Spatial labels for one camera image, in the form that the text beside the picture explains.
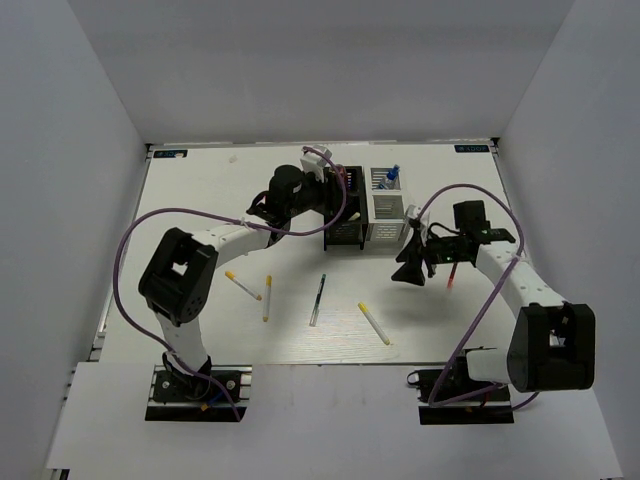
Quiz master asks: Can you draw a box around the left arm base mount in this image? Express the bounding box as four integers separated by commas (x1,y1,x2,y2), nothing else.
145,353,252,423

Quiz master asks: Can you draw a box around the blue cap spray bottle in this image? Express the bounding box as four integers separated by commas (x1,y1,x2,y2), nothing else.
377,165,400,190

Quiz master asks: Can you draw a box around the pink tube of crayons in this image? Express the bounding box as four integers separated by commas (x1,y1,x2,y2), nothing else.
336,165,349,189

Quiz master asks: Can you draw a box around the yellow cap marker upright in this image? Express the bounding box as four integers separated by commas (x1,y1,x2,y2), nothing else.
262,275,272,323

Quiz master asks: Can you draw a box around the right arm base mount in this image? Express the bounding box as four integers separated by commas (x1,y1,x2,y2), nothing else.
406,369,514,426

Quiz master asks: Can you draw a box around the yellow cap marker right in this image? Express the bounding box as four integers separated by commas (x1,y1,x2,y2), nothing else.
358,302,390,345

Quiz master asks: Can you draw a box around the black mesh organizer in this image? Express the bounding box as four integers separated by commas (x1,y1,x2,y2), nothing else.
323,166,369,250

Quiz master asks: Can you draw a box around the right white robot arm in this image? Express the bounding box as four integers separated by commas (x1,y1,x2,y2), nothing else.
392,200,596,399

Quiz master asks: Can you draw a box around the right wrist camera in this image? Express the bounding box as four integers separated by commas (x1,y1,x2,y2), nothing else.
405,204,429,243

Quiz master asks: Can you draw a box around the green gel pen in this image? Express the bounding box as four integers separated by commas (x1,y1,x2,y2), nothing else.
309,273,326,327

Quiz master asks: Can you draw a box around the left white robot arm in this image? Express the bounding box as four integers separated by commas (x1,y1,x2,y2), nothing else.
138,165,348,399

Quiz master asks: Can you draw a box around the purple cable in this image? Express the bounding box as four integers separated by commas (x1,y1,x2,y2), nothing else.
427,183,541,411
112,145,349,421

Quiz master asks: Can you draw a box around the red pen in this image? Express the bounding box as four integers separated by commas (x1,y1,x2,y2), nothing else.
447,263,458,289

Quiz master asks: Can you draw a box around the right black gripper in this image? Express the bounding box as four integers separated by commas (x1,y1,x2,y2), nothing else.
392,226,469,286

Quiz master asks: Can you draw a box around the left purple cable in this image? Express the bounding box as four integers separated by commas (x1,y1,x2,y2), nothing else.
112,145,349,421

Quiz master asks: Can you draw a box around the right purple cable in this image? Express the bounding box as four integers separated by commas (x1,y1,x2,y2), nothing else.
427,183,541,411

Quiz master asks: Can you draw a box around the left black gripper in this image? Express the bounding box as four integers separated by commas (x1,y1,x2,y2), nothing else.
286,168,354,219

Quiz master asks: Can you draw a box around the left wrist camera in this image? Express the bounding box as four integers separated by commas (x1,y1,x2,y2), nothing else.
300,145,332,183

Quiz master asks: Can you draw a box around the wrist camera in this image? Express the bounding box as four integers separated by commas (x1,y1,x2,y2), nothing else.
300,145,332,183
405,204,429,243

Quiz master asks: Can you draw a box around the white mesh organizer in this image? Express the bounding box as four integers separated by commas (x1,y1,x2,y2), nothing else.
365,167,408,247

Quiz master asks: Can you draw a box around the yellow cap marker left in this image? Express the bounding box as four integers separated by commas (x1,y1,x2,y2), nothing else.
225,271,262,301

